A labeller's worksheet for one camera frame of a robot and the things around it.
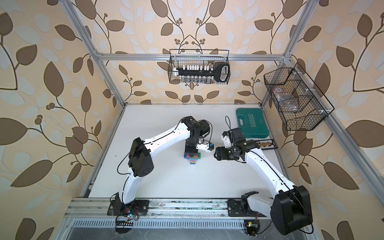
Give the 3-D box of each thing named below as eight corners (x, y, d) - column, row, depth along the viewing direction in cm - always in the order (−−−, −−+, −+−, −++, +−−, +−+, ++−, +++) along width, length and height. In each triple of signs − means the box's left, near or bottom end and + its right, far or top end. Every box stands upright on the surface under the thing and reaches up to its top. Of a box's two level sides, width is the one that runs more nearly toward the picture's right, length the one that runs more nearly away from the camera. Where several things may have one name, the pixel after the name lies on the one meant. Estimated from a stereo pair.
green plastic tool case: (241, 140, 103) (243, 135, 98) (235, 113, 119) (237, 108, 114) (268, 140, 103) (272, 134, 98) (259, 113, 119) (261, 108, 114)
